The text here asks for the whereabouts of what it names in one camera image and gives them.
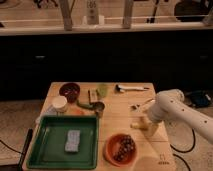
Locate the black rod left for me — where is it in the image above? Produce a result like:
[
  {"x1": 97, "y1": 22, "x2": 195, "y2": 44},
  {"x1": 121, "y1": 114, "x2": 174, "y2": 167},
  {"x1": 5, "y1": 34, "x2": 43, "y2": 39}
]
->
[{"x1": 18, "y1": 129, "x2": 33, "y2": 171}]

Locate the black cable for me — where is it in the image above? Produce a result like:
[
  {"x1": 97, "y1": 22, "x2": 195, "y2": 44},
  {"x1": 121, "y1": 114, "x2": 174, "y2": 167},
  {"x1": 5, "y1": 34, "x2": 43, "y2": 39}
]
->
[{"x1": 170, "y1": 128, "x2": 198, "y2": 171}]

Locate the metal cup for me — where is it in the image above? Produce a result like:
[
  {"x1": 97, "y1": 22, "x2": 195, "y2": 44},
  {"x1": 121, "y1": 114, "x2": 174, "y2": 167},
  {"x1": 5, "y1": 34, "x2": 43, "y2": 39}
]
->
[{"x1": 93, "y1": 102, "x2": 105, "y2": 117}]

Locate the white remote device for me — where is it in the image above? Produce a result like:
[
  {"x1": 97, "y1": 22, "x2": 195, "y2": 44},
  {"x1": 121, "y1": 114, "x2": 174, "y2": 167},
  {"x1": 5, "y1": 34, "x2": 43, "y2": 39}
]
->
[{"x1": 86, "y1": 0, "x2": 99, "y2": 25}]

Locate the blue sponge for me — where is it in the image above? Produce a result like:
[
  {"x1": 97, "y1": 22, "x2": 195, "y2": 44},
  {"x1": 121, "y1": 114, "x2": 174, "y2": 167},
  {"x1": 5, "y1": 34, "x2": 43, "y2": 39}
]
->
[{"x1": 65, "y1": 130, "x2": 80, "y2": 152}]

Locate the white cup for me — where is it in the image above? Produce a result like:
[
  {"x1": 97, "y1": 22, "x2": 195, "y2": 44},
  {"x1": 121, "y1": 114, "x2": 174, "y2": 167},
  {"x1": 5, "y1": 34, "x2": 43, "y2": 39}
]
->
[{"x1": 52, "y1": 96, "x2": 67, "y2": 112}]

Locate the white handled knife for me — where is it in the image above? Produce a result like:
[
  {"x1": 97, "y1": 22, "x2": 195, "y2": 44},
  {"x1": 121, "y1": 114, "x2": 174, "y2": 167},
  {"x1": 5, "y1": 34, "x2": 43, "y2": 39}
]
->
[{"x1": 115, "y1": 84, "x2": 149, "y2": 92}]

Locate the orange bowl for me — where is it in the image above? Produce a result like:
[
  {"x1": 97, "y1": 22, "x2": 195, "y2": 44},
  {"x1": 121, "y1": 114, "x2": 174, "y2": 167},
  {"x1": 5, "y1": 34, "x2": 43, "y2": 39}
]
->
[{"x1": 103, "y1": 133, "x2": 137, "y2": 167}]

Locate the wooden post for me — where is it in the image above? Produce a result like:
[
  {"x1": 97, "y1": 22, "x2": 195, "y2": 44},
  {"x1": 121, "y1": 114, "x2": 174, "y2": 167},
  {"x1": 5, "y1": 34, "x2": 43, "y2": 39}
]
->
[
  {"x1": 59, "y1": 0, "x2": 72, "y2": 31},
  {"x1": 122, "y1": 0, "x2": 134, "y2": 29}
]

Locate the wooden post left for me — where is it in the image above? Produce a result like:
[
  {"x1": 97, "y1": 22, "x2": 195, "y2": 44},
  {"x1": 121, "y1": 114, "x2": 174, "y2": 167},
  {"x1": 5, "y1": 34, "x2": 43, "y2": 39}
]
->
[{"x1": 59, "y1": 0, "x2": 72, "y2": 31}]

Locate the dark red bowl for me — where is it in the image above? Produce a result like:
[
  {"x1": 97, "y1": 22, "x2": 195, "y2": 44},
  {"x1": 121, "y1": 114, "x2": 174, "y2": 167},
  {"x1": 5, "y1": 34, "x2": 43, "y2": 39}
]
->
[{"x1": 59, "y1": 83, "x2": 80, "y2": 103}]

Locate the metal fork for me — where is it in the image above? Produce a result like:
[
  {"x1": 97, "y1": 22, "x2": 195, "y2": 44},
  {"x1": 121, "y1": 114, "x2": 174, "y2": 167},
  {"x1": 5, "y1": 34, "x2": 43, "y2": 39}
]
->
[{"x1": 130, "y1": 99, "x2": 154, "y2": 111}]

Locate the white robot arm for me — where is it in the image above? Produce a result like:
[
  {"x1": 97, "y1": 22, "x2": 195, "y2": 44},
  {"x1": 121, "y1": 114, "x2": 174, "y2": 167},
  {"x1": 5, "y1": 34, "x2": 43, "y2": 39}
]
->
[{"x1": 147, "y1": 89, "x2": 213, "y2": 144}]

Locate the dark grapes bunch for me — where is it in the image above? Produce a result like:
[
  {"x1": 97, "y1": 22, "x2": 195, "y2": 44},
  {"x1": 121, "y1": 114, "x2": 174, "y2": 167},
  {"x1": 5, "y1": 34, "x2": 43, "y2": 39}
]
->
[{"x1": 113, "y1": 135, "x2": 135, "y2": 162}]

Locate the clear plastic item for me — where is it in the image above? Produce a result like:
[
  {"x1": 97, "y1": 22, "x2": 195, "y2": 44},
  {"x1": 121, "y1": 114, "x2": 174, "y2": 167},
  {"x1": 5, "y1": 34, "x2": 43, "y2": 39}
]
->
[{"x1": 35, "y1": 106, "x2": 57, "y2": 124}]

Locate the light green cup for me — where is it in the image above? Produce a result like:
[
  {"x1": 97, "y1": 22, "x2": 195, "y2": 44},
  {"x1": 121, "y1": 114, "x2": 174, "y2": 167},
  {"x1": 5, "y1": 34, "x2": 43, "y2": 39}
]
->
[{"x1": 97, "y1": 84, "x2": 108, "y2": 98}]

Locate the green plastic tray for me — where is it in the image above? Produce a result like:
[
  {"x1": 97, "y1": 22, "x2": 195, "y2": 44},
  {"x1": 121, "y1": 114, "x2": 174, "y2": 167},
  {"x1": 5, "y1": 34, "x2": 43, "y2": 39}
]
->
[{"x1": 27, "y1": 116, "x2": 99, "y2": 170}]

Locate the wooden post right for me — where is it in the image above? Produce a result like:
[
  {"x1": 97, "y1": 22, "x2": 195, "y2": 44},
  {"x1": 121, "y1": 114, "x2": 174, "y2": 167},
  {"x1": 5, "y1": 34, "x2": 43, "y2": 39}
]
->
[{"x1": 122, "y1": 0, "x2": 134, "y2": 29}]

